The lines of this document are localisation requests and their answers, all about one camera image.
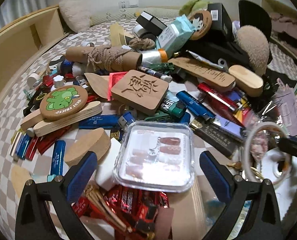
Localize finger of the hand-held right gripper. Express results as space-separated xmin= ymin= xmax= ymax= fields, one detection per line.
xmin=278 ymin=136 xmax=297 ymax=166

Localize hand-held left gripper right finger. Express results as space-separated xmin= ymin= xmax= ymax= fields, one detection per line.
xmin=199 ymin=151 xmax=282 ymax=240

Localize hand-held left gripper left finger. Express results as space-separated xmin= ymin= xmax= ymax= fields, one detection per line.
xmin=15 ymin=151 xmax=98 ymax=240

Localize wooden oval block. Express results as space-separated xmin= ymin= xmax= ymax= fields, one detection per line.
xmin=229 ymin=65 xmax=264 ymax=97
xmin=64 ymin=128 xmax=112 ymax=167

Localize clear tape roll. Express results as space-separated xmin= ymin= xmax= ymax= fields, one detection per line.
xmin=244 ymin=121 xmax=293 ymax=184

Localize clear press-on nail box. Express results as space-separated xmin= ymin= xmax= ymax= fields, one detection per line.
xmin=113 ymin=121 xmax=195 ymax=193

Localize scattered pile of lighters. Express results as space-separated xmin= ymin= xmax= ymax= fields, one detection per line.
xmin=12 ymin=72 xmax=246 ymax=180

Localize white eraser block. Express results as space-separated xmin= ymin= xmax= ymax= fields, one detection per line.
xmin=95 ymin=145 xmax=121 ymax=190

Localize bundle of wooden sticks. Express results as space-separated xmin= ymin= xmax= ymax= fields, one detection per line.
xmin=85 ymin=185 xmax=132 ymax=233

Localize pink packet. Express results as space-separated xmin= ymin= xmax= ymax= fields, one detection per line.
xmin=272 ymin=79 xmax=297 ymax=137

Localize purple card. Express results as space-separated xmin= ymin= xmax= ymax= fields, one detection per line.
xmin=214 ymin=116 xmax=246 ymax=140

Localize pile of red candy packets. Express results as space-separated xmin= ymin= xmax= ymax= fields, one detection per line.
xmin=72 ymin=186 xmax=170 ymax=240

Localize green bear wooden coaster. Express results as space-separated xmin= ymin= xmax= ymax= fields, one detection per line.
xmin=40 ymin=85 xmax=89 ymax=120

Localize leaf-shaped wooden piece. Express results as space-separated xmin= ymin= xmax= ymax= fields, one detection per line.
xmin=84 ymin=72 xmax=111 ymax=99

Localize white knob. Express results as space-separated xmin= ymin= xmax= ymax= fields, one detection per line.
xmin=53 ymin=74 xmax=65 ymax=89

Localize red transparent film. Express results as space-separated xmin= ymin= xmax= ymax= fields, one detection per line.
xmin=108 ymin=72 xmax=127 ymax=102

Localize carved square wooden tile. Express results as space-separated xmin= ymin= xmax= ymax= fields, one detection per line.
xmin=110 ymin=69 xmax=169 ymax=115

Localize carved wooden plank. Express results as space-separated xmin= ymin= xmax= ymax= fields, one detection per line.
xmin=168 ymin=57 xmax=236 ymax=92

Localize pile of dark clothes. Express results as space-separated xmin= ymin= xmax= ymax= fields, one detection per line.
xmin=276 ymin=32 xmax=297 ymax=53

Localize beige fluffy earmuffs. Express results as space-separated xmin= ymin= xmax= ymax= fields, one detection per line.
xmin=235 ymin=25 xmax=271 ymax=77

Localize panda round badge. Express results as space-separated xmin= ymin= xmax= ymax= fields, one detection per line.
xmin=47 ymin=55 xmax=66 ymax=73

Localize black marker pen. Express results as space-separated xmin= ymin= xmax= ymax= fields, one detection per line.
xmin=138 ymin=66 xmax=173 ymax=83

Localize cardboard tube with twine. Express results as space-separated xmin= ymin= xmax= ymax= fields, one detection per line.
xmin=65 ymin=45 xmax=142 ymax=72

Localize pile of pink clothes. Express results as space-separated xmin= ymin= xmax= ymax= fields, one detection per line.
xmin=270 ymin=12 xmax=297 ymax=37

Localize black bag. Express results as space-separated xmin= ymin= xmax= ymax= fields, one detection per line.
xmin=186 ymin=39 xmax=249 ymax=68

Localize silver foil roll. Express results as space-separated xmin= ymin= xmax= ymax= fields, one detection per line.
xmin=140 ymin=49 xmax=168 ymax=68

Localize black cap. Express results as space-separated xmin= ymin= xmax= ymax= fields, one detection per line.
xmin=238 ymin=0 xmax=273 ymax=38

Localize long wooden shelf unit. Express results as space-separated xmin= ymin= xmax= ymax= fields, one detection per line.
xmin=0 ymin=4 xmax=66 ymax=110

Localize slotted wooden stand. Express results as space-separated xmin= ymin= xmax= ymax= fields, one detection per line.
xmin=110 ymin=22 xmax=129 ymax=47

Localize twine ball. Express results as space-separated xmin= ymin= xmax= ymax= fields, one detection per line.
xmin=129 ymin=37 xmax=156 ymax=50

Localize teal tissue packet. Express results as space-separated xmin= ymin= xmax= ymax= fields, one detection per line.
xmin=156 ymin=15 xmax=198 ymax=53

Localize open wooden wardrobe shelf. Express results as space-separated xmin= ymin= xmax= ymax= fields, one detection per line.
xmin=261 ymin=0 xmax=297 ymax=70

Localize large black box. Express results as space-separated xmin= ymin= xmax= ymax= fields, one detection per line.
xmin=206 ymin=2 xmax=235 ymax=39

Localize panda round wooden coaster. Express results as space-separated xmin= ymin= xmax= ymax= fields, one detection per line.
xmin=189 ymin=10 xmax=213 ymax=41

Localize white tape roll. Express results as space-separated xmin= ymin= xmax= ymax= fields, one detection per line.
xmin=133 ymin=24 xmax=151 ymax=39

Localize white fluffy pillow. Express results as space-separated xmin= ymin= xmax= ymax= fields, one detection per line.
xmin=58 ymin=0 xmax=92 ymax=33

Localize long printed white bolster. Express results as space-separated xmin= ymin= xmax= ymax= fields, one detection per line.
xmin=90 ymin=7 xmax=181 ymax=27

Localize small black white box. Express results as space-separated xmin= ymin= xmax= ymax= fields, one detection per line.
xmin=135 ymin=10 xmax=168 ymax=34

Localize green plush toy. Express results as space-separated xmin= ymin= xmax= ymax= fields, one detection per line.
xmin=179 ymin=0 xmax=210 ymax=15

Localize grey curtain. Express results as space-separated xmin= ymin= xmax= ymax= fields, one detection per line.
xmin=0 ymin=0 xmax=49 ymax=28

